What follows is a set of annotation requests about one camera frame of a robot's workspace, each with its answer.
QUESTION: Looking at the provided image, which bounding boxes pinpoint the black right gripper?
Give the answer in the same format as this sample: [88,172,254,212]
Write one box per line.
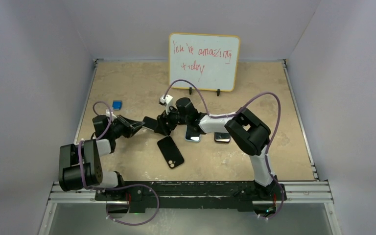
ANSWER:
[155,101,190,135]

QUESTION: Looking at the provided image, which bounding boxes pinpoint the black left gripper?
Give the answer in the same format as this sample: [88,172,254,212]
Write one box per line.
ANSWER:
[108,115,144,140]

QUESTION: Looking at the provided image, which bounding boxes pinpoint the black phone case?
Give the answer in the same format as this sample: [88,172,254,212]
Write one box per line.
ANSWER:
[157,136,185,169]

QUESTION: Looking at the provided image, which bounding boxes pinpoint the light blue phone case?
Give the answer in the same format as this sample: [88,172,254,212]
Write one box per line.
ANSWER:
[185,125,201,142]

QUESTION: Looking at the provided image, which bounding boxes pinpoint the black smartphone with purple edge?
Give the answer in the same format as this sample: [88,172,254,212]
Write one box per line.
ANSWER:
[214,132,231,144]

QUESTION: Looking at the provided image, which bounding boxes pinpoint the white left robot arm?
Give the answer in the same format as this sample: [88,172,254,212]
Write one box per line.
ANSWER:
[58,115,144,200]

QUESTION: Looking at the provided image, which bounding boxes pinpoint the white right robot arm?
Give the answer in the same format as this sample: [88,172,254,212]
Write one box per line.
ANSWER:
[154,95,286,199]

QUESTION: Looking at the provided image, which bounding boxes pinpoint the small blue eraser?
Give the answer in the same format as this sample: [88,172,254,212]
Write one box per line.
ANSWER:
[112,100,122,111]

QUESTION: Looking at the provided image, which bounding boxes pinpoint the yellow framed whiteboard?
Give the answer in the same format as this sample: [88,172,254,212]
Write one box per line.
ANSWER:
[168,33,241,92]

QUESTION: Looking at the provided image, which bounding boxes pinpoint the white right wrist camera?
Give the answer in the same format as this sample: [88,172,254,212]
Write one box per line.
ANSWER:
[159,94,174,114]

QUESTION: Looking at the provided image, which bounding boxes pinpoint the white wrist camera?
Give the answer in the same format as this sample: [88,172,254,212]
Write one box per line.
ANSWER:
[159,94,174,114]
[106,109,117,121]

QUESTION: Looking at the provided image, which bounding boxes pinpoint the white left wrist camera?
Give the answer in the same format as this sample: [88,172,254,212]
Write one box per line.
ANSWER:
[106,109,117,121]

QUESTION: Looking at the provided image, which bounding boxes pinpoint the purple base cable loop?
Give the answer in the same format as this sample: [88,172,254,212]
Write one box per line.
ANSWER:
[105,184,160,227]

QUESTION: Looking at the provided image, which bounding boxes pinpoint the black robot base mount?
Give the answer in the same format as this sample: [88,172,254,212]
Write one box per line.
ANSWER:
[95,181,286,215]

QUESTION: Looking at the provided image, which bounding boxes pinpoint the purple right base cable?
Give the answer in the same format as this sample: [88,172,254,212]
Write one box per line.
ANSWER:
[256,185,287,222]

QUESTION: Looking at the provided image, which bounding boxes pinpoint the aluminium frame rail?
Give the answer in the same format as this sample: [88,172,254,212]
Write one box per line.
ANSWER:
[282,181,333,204]

